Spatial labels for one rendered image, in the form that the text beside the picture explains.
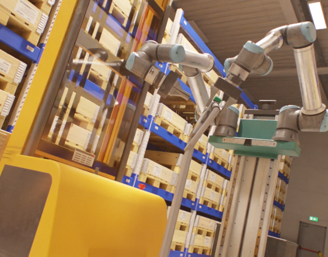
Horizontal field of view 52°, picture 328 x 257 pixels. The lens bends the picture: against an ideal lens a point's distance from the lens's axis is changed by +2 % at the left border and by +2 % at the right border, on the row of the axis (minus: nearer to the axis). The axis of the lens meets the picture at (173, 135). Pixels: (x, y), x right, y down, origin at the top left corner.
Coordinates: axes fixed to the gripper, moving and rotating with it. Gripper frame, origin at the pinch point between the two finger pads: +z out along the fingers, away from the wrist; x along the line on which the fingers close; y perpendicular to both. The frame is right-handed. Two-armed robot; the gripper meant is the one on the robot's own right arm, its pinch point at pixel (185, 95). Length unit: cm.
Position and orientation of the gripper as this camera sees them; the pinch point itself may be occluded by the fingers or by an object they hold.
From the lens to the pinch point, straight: 168.5
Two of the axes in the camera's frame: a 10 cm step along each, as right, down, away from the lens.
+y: 1.8, -2.0, -9.6
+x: 5.0, -8.3, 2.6
